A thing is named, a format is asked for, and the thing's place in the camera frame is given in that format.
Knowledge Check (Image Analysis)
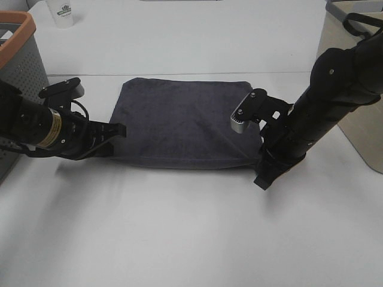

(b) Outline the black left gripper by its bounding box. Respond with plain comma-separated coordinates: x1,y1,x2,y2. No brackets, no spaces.
58,112,127,160

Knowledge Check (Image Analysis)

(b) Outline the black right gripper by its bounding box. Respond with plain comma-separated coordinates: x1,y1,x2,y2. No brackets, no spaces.
254,97,295,190

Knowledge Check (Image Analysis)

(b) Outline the dark grey towel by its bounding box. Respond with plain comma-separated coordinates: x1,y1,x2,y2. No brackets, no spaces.
110,78,262,169

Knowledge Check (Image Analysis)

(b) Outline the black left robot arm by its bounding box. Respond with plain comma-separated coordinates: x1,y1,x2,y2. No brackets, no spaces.
1,77,126,161

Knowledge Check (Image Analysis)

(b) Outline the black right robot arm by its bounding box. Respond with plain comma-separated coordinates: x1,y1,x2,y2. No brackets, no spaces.
254,34,382,190

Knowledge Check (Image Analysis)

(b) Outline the beige bin grey rim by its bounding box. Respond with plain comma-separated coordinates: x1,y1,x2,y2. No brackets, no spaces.
317,1,382,173

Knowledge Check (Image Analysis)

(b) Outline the grey perforated basket orange rim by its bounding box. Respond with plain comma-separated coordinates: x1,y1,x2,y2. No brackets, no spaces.
1,11,61,179

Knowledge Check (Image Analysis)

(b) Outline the white paper cup green logo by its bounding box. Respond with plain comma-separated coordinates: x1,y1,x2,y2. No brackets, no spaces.
45,0,74,29

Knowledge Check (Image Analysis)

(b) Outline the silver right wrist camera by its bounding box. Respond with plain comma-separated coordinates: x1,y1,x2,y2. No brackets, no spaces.
230,88,268,134

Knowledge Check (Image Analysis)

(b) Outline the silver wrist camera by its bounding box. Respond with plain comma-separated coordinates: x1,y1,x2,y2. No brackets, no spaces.
230,88,268,134
38,77,84,108

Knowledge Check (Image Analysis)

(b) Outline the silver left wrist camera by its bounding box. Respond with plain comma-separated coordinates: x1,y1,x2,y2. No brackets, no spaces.
38,77,84,108

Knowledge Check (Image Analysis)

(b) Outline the black cable loop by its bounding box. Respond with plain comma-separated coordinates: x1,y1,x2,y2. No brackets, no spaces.
342,12,383,41

